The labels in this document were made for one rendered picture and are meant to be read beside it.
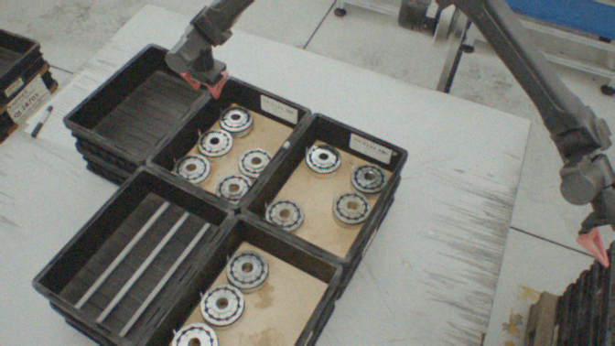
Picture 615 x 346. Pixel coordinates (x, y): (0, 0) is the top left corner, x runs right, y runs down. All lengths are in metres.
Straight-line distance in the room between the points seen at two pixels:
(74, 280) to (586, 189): 1.14
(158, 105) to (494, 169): 1.10
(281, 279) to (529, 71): 0.75
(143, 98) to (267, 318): 0.84
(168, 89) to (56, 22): 1.97
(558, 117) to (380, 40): 2.37
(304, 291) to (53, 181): 0.89
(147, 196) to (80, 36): 2.11
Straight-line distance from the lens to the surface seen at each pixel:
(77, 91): 2.03
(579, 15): 3.18
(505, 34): 0.92
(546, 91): 0.97
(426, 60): 3.21
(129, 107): 1.73
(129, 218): 1.46
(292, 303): 1.29
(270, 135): 1.58
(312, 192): 1.45
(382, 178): 1.47
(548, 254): 2.57
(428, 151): 1.77
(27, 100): 2.52
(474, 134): 1.87
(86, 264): 1.43
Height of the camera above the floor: 2.02
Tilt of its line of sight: 53 degrees down
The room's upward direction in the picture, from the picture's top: 3 degrees clockwise
